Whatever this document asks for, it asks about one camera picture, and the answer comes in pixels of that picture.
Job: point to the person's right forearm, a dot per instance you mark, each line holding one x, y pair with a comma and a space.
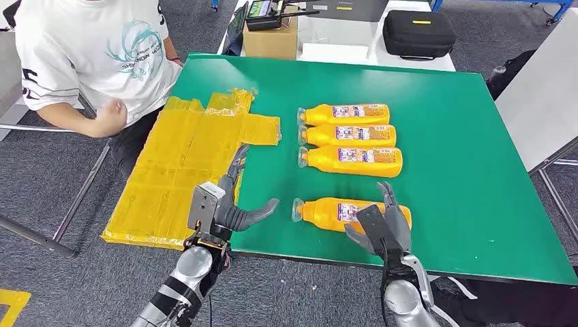
67, 119

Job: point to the black shoe white sole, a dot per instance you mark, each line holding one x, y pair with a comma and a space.
451, 307

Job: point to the black tablet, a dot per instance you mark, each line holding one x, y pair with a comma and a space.
235, 31

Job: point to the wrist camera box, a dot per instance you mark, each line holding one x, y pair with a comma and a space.
372, 225
203, 205

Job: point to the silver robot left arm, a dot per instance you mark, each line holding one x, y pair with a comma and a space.
189, 280

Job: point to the person's left forearm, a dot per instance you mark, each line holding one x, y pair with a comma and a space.
171, 52

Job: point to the person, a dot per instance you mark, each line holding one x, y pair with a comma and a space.
90, 49
519, 307

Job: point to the black remote controller with screen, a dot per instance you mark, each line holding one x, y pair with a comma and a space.
262, 16

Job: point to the person's right hand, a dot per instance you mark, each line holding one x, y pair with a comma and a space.
113, 118

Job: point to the black carry case yellow label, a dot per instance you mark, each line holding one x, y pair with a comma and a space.
12, 13
417, 36

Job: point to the brown cardboard box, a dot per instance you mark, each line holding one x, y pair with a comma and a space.
271, 43

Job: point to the white flat box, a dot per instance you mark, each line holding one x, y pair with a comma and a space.
334, 53

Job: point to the steel table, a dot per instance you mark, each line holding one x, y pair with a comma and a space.
7, 72

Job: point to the orange detergent bottle clear cap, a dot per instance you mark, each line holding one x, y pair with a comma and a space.
325, 136
325, 115
320, 214
329, 162

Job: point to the dark grey case yellow label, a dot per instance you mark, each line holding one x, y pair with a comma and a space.
356, 11

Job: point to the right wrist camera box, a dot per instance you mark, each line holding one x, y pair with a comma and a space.
372, 225

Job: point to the white table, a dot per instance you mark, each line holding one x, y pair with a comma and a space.
375, 52

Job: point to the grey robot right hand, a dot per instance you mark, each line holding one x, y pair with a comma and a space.
399, 230

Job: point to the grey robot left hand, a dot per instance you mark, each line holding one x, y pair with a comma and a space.
228, 198

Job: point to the yellow taped cardboard mat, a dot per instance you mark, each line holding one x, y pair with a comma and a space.
180, 171

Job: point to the grey table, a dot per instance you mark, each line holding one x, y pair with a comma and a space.
537, 99

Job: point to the black bag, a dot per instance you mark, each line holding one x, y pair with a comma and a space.
510, 74

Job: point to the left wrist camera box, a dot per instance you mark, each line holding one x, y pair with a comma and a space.
203, 205

